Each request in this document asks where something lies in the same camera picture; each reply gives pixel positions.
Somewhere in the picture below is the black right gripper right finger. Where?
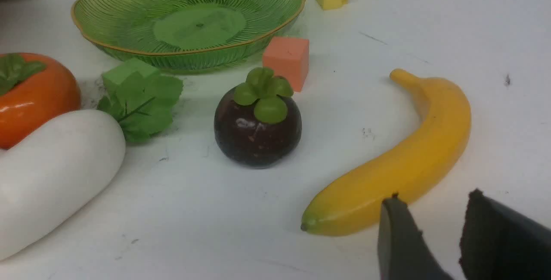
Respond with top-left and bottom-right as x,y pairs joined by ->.
459,189 -> 551,280

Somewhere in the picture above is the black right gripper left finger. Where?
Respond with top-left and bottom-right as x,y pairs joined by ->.
378,193 -> 452,280

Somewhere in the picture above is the yellow banana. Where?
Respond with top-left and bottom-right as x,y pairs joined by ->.
300,68 -> 471,236

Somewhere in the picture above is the dark purple mangosteen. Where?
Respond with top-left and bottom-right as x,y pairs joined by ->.
213,67 -> 302,169

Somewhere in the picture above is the white radish with green leaves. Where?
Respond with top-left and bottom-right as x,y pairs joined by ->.
0,72 -> 183,260

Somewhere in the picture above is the orange persimmon with green leaves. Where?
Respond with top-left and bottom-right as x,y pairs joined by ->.
0,53 -> 81,149

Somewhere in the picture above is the orange foam cube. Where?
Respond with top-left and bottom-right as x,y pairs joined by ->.
262,36 -> 310,92

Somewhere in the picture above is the green glass plate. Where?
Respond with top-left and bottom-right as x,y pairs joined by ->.
71,0 -> 306,72

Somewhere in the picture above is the green foam cube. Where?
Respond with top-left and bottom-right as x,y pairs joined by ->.
102,58 -> 160,96

